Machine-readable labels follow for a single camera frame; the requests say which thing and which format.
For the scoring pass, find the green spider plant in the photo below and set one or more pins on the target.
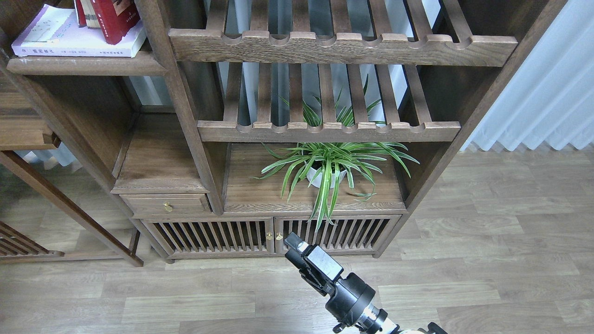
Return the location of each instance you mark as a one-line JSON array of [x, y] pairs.
[[357, 157]]

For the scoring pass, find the slatted cabinet door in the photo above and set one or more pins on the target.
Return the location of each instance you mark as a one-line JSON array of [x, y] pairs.
[[214, 237], [347, 235]]

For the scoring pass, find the red cover book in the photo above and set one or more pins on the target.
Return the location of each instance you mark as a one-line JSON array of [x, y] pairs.
[[116, 18]]

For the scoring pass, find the left slatted cabinet door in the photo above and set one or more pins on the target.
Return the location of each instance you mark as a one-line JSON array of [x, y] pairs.
[[214, 237]]

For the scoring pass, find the small wooden drawer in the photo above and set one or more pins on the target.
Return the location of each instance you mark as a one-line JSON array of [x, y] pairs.
[[166, 205]]

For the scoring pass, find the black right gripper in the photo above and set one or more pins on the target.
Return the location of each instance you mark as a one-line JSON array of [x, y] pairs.
[[349, 298]]

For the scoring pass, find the dark maroon book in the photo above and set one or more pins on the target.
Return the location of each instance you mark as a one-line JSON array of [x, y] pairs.
[[86, 15]]

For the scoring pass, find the white curtain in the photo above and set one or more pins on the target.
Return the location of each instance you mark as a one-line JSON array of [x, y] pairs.
[[550, 99]]

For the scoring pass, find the dark wooden bookshelf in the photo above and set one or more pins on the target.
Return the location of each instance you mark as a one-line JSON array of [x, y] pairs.
[[216, 79]]

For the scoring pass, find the right slatted cabinet door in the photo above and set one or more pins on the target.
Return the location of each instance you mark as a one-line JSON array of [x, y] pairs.
[[347, 235]]

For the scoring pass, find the white plant pot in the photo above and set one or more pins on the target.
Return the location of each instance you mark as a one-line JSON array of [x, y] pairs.
[[316, 175]]

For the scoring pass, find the white lavender book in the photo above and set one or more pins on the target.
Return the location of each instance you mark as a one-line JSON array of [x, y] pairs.
[[55, 32]]

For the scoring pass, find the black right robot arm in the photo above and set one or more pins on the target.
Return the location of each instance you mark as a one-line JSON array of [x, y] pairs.
[[382, 325]]

